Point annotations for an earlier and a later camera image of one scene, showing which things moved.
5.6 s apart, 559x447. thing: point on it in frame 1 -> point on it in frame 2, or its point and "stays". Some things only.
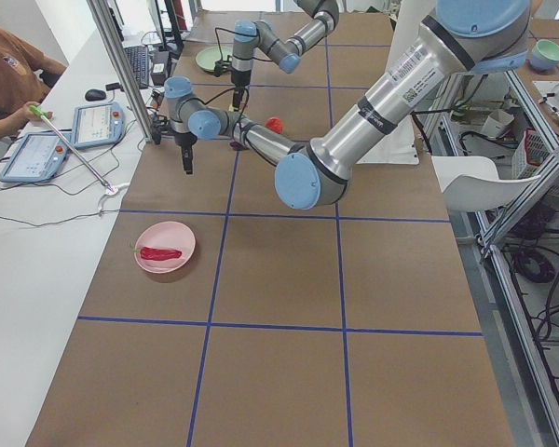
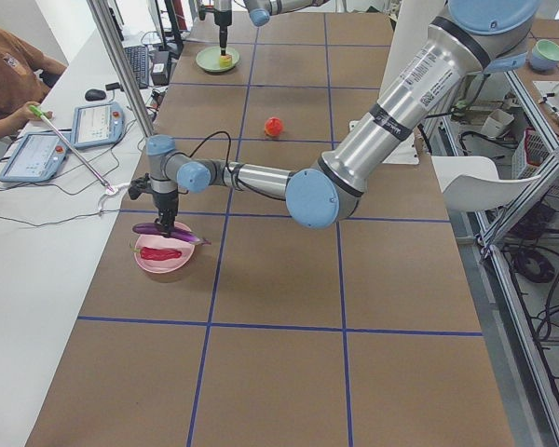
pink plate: (166, 235) stays
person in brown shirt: (13, 74) stays
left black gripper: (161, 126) -> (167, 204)
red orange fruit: (275, 124) stays
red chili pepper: (154, 253) stays
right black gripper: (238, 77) -> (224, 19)
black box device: (160, 62) stays
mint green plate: (207, 57) stays
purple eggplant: (237, 145) -> (174, 232)
